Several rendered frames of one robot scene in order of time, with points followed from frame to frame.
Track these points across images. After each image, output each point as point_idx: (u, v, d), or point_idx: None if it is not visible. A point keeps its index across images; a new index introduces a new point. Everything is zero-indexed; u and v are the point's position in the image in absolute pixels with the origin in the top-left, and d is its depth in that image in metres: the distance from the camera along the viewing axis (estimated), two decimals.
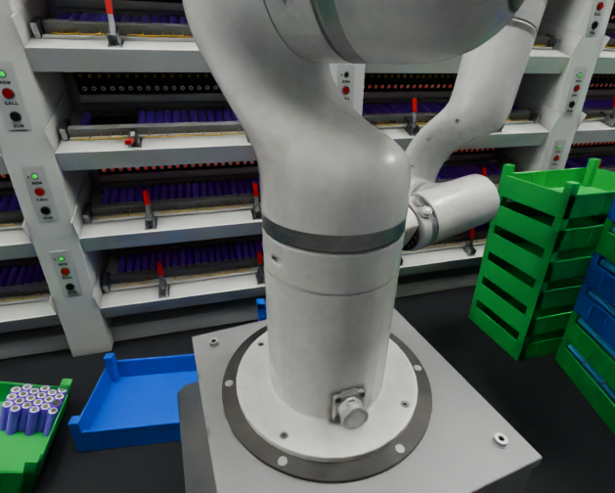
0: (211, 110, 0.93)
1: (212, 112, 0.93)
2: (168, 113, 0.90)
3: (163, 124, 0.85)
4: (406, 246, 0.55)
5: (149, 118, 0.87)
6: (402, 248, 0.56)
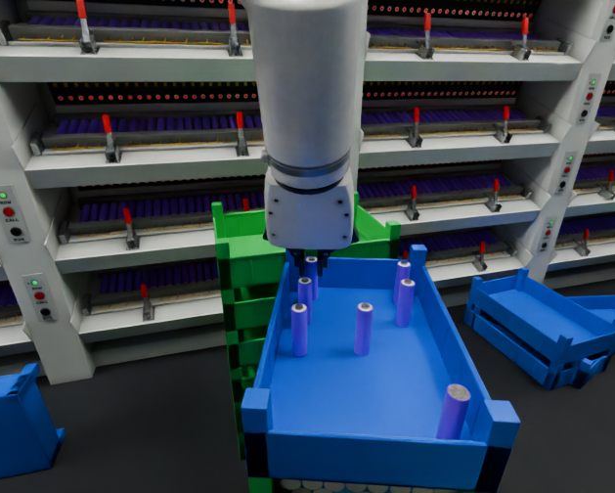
0: None
1: None
2: None
3: None
4: (322, 186, 0.36)
5: None
6: (331, 187, 0.36)
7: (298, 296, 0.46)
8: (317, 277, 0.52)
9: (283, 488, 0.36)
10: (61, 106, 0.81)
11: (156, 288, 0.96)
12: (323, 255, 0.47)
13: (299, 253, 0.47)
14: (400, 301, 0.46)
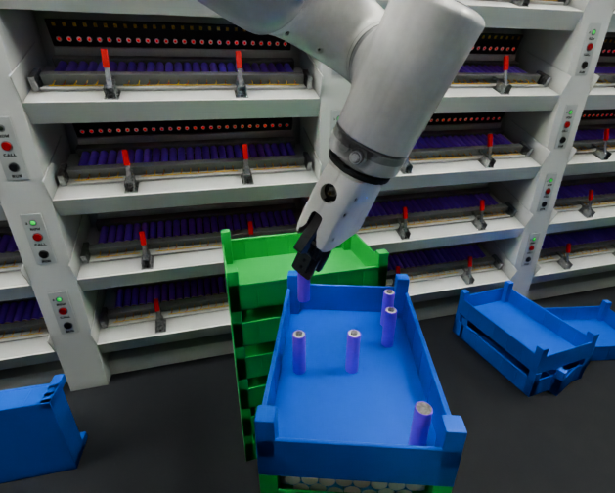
0: None
1: None
2: None
3: None
4: None
5: None
6: None
7: (297, 276, 0.51)
8: None
9: (285, 484, 0.44)
10: (81, 138, 0.89)
11: (167, 301, 1.04)
12: None
13: (320, 254, 0.46)
14: (384, 326, 0.54)
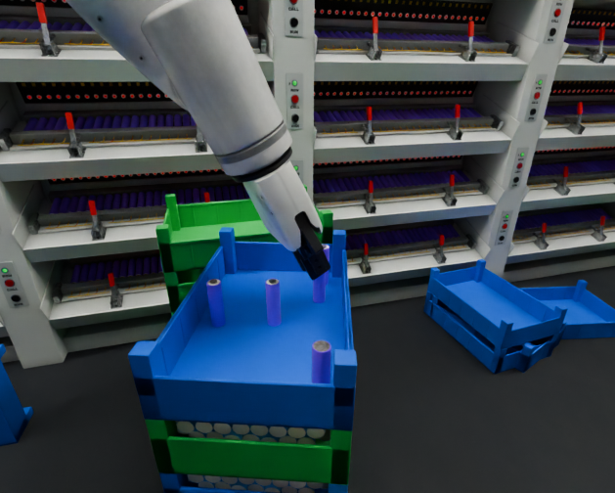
0: None
1: None
2: None
3: None
4: (245, 176, 0.39)
5: None
6: (249, 180, 0.39)
7: None
8: None
9: None
10: (29, 104, 0.86)
11: (125, 277, 1.01)
12: (303, 256, 0.47)
13: None
14: (313, 279, 0.51)
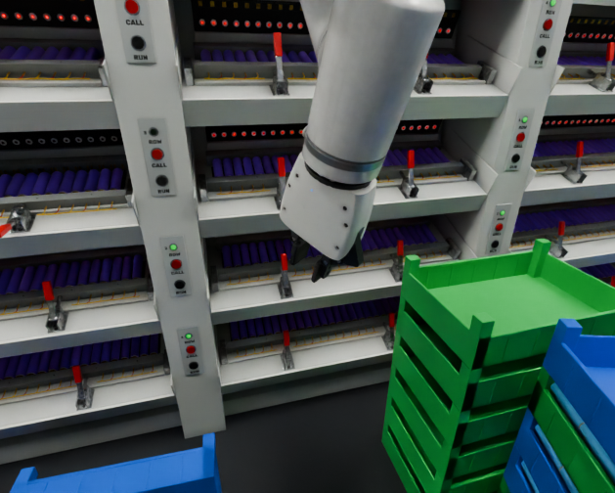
0: None
1: None
2: None
3: None
4: (335, 182, 0.36)
5: None
6: (342, 188, 0.36)
7: None
8: None
9: None
10: (212, 143, 0.75)
11: (290, 332, 0.89)
12: (323, 262, 0.46)
13: (296, 241, 0.48)
14: None
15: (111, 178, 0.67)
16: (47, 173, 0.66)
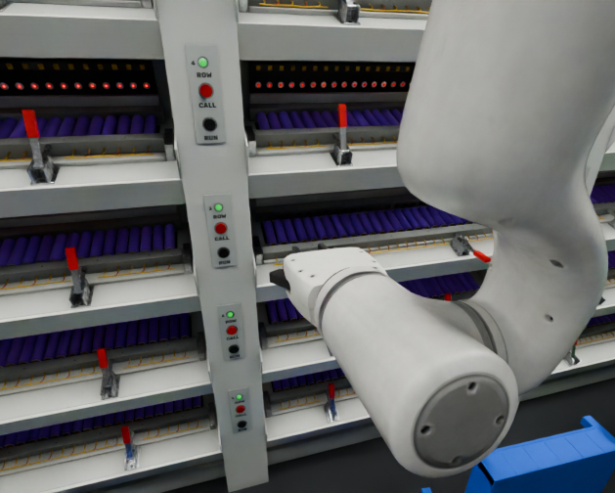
0: (399, 209, 0.79)
1: (402, 212, 0.79)
2: (357, 218, 0.76)
3: (364, 238, 0.71)
4: None
5: (341, 228, 0.73)
6: (328, 282, 0.34)
7: (305, 235, 0.73)
8: (307, 230, 0.72)
9: None
10: None
11: None
12: None
13: None
14: (290, 230, 0.71)
15: None
16: None
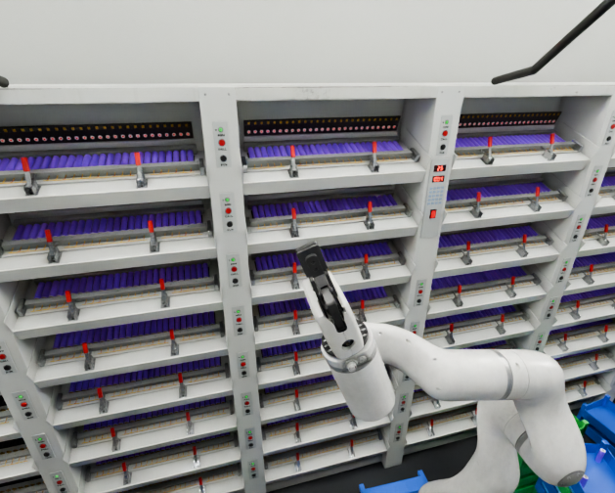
0: None
1: None
2: None
3: (309, 387, 1.57)
4: (326, 337, 0.58)
5: (299, 381, 1.59)
6: None
7: (283, 385, 1.58)
8: None
9: None
10: None
11: (429, 417, 1.89)
12: (308, 272, 0.51)
13: (310, 281, 0.50)
14: (276, 384, 1.57)
15: None
16: None
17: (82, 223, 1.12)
